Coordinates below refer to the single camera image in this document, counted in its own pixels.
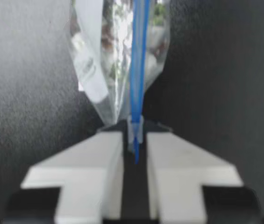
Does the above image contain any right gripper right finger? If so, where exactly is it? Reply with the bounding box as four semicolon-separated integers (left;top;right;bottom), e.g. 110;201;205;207
134;120;264;224

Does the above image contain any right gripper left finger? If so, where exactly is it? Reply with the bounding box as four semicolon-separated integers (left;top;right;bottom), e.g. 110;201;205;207
2;119;135;224

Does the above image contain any clear zip bag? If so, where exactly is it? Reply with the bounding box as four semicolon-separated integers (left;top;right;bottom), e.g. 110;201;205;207
66;0;171;164

